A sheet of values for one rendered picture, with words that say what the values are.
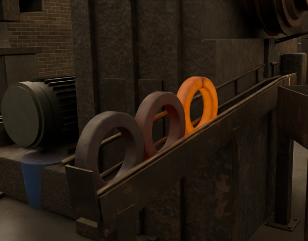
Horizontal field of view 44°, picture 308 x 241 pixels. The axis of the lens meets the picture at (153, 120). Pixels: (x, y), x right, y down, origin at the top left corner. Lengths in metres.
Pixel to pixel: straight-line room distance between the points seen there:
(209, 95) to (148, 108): 0.30
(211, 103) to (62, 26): 7.78
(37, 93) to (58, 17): 6.66
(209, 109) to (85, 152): 0.51
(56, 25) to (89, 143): 7.98
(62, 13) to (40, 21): 0.62
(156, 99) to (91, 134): 0.22
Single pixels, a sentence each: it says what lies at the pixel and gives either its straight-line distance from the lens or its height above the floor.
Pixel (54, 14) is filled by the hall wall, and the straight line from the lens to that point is 8.68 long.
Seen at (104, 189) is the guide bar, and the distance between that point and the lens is 0.76.
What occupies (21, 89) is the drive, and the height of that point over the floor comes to 0.65.
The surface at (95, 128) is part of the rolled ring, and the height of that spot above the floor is 0.71.
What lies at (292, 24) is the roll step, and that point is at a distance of 1.70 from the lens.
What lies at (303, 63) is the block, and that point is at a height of 0.75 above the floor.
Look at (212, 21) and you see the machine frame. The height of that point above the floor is 0.94.
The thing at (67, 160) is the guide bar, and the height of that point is 0.64.
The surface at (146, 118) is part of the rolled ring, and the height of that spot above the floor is 0.70.
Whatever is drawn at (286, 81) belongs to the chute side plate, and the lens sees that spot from 1.70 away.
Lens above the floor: 0.86
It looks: 11 degrees down
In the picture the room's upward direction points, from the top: 2 degrees counter-clockwise
